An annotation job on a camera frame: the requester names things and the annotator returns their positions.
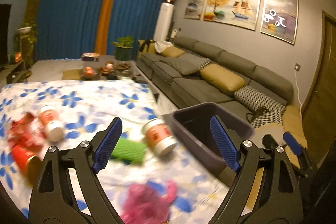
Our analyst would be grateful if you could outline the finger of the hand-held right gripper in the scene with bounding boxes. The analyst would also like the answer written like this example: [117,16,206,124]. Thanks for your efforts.
[283,132,309,162]
[262,134,282,151]

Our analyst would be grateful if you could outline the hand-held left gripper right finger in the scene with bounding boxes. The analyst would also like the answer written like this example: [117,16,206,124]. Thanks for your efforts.
[209,115,302,224]

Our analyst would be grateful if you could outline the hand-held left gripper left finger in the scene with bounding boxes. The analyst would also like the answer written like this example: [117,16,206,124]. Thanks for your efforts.
[28,116,125,224]

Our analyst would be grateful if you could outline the green foam net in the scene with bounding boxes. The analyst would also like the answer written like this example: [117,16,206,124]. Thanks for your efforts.
[112,139,147,164]

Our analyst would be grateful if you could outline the grey plastic bin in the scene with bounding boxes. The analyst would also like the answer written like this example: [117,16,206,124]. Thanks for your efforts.
[172,103,255,177]

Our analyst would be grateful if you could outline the white orange paper cup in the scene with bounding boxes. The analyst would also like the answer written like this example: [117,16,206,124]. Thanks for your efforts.
[39,105,64,142]
[142,118,177,156]

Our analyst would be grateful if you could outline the pink plastic bag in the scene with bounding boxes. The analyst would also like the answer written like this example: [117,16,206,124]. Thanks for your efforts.
[122,179,179,224]

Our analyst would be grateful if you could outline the red foil wrapper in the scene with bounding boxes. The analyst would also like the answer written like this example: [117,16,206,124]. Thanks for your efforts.
[9,112,46,147]

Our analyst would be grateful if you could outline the red paper cup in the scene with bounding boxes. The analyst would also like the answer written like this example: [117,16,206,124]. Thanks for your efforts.
[10,144,42,182]

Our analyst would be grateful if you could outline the yellow sofa section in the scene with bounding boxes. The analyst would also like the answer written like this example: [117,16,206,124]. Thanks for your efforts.
[283,105,308,161]

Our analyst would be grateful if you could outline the long houndstooth cushion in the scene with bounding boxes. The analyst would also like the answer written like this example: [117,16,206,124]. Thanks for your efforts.
[234,85,286,113]

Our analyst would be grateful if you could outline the white blue floral bedsheet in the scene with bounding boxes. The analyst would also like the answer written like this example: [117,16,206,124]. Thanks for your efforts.
[0,80,252,224]

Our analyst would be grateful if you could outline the large yellow cushion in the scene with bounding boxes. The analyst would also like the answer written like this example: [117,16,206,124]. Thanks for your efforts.
[199,64,246,95]

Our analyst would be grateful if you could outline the brown wooden door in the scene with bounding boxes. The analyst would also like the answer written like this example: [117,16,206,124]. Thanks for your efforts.
[302,10,336,161]

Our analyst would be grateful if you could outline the round orange ornament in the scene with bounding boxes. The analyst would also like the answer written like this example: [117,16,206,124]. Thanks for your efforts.
[81,67,96,78]

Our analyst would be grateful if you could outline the small doll figure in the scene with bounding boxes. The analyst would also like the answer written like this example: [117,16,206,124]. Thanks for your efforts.
[101,62,115,74]

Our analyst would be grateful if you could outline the dark coffee table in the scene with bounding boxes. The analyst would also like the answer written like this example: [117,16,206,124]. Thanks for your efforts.
[62,60,151,82]

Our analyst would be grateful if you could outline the grey sectional sofa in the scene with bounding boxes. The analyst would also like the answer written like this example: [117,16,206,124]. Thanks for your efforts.
[136,35,294,119]

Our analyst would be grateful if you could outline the small houndstooth cushion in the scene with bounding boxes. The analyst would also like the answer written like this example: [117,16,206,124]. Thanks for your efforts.
[181,53,212,69]

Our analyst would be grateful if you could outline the grey flat cushion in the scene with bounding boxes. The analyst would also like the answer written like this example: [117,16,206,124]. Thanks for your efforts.
[167,57,201,75]

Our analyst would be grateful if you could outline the patterned gift box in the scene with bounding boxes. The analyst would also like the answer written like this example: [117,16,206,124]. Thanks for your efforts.
[81,53,100,62]

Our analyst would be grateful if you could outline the potted plant dark pot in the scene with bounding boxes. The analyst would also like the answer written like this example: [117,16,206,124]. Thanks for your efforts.
[111,36,134,61]

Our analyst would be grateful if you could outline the small yellow cushion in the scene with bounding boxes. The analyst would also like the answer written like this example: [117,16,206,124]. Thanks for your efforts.
[160,46,185,58]

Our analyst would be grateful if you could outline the white cloth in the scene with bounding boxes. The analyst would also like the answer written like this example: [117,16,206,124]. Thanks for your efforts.
[155,40,174,53]

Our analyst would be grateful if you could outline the grey television cabinet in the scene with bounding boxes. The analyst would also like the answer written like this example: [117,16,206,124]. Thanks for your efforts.
[0,60,27,86]

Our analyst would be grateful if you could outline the purple abstract painting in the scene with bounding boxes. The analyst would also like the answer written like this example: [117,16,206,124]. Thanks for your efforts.
[260,0,299,45]

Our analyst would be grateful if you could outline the orange curtain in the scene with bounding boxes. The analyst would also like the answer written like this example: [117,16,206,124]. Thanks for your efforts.
[96,0,122,55]

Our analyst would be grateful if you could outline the white standing air conditioner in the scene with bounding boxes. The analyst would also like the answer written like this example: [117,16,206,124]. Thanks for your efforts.
[153,3,175,42]

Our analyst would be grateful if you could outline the sailboat and tree painting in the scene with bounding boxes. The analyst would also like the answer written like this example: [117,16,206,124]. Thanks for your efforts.
[203,0,261,31]

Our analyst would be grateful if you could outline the trailing plant on stand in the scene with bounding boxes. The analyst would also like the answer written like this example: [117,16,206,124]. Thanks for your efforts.
[14,21,38,69]

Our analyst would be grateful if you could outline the blue curtain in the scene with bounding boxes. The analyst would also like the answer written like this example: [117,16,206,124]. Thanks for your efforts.
[106,0,179,55]
[35,0,113,60]

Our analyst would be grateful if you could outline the small grey landscape painting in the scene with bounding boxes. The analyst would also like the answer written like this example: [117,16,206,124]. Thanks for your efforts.
[183,0,207,20]

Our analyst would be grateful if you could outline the black flat television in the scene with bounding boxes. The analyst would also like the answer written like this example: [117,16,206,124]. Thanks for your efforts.
[0,4,12,69]

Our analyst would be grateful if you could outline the white power cable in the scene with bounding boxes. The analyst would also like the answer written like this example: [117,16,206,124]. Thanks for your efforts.
[294,70,303,109]

